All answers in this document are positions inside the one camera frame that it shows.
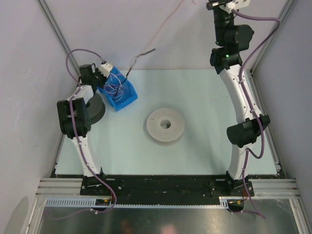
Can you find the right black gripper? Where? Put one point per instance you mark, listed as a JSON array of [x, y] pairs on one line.
[[215, 5]]

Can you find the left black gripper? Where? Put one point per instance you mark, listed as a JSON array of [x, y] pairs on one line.
[[97, 72]]

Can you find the blue plastic bin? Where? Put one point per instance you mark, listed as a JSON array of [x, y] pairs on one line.
[[118, 90]]

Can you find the light grey cable spool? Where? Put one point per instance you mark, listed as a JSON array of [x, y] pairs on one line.
[[165, 126]]

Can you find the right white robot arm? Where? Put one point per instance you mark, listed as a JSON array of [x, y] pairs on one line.
[[251, 123]]

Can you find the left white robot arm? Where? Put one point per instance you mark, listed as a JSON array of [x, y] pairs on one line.
[[79, 112]]

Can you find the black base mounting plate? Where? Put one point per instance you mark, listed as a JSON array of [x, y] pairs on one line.
[[167, 190]]

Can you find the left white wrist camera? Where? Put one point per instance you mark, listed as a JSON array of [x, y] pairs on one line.
[[106, 68]]

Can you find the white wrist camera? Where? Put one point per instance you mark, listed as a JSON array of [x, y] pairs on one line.
[[230, 5], [106, 68]]

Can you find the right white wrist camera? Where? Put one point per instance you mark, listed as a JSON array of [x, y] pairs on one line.
[[230, 5]]

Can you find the dark grey cable spool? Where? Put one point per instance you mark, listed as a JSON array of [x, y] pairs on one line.
[[96, 108]]

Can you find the aluminium frame rail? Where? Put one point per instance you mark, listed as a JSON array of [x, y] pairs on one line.
[[70, 187]]

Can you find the grey slotted cable duct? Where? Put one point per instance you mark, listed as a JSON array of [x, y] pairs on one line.
[[98, 203]]

